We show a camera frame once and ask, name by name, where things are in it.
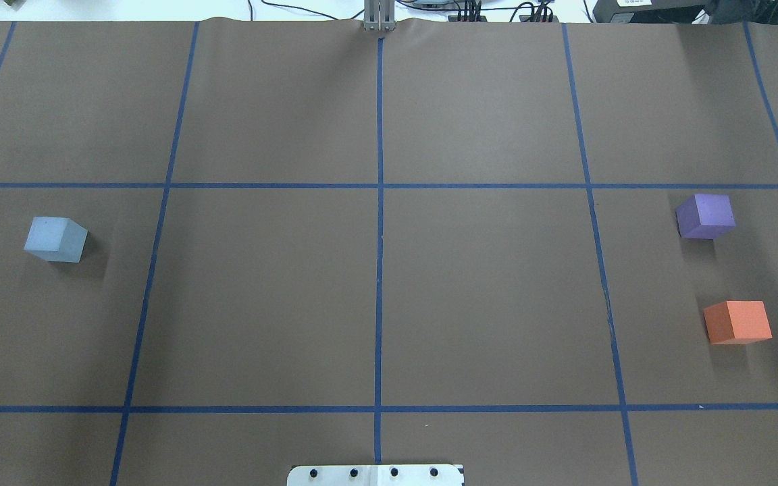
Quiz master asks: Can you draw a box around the light blue foam block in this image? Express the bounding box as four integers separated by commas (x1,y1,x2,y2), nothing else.
24,216,88,263

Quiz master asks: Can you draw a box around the purple foam block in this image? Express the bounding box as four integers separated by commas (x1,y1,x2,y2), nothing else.
675,194,737,240

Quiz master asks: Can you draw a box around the orange foam block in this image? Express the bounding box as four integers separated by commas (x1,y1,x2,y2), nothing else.
702,300,773,345

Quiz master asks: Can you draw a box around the brown paper table cover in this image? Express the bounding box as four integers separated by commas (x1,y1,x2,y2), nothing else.
0,18,778,485

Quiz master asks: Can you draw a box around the grey aluminium post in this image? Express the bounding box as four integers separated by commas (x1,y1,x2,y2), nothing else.
362,0,397,32

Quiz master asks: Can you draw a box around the white metal base plate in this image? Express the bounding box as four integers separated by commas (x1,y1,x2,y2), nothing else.
286,464,465,485

